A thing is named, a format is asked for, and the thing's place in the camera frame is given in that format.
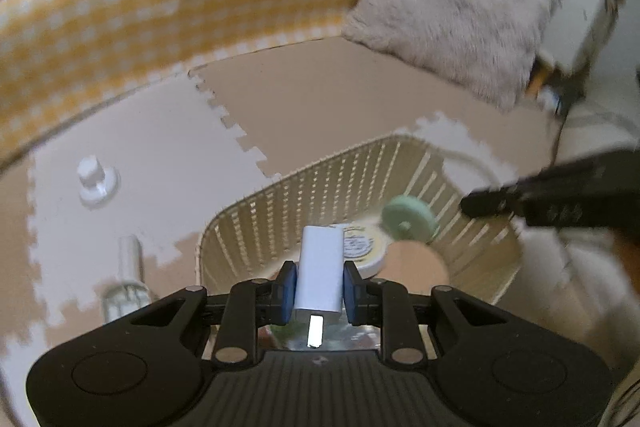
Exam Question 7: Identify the fluffy white pillow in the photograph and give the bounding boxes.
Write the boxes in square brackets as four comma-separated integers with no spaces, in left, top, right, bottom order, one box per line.
[342,0,566,112]

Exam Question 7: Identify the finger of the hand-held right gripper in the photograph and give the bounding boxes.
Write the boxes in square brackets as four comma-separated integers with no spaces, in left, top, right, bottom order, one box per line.
[460,152,640,228]

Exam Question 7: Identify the green round disc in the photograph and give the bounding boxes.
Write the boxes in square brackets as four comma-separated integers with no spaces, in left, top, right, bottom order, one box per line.
[382,196,436,243]

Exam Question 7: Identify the yellow checked cloth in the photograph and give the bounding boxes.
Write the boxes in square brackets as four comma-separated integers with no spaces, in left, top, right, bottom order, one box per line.
[0,0,396,168]

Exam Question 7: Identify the white foam mat tile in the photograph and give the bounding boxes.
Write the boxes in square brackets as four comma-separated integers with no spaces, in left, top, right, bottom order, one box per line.
[27,74,281,323]

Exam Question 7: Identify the white charger adapter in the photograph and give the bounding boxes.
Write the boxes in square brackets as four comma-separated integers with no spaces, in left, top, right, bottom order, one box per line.
[292,225,346,348]

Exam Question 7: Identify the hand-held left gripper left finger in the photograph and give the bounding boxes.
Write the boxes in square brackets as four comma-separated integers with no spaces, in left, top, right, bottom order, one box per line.
[127,261,299,365]

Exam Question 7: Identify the cream slatted plastic basket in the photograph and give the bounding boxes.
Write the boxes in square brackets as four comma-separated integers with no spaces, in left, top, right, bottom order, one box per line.
[197,134,526,343]

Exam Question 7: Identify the round wooden lid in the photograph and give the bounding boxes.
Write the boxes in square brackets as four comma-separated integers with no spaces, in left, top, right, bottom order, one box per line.
[370,241,448,293]

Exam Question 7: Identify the grey plastic housing with handle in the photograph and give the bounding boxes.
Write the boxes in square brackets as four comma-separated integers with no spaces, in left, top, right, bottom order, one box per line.
[102,235,151,323]

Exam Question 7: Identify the round white tin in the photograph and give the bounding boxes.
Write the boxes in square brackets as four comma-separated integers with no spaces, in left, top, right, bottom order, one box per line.
[342,224,388,278]

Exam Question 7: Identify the clear plastic case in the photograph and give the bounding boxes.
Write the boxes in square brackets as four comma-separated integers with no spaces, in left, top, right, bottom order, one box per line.
[257,324,383,353]

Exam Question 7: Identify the beige foam mat tile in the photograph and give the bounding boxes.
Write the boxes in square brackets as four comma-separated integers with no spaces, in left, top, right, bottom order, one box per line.
[190,34,556,178]

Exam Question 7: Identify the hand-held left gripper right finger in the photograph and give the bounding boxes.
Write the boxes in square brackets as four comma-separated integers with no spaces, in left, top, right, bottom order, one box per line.
[342,261,511,365]

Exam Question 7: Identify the white box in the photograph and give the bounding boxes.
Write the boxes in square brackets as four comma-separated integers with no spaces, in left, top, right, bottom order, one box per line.
[537,0,616,72]

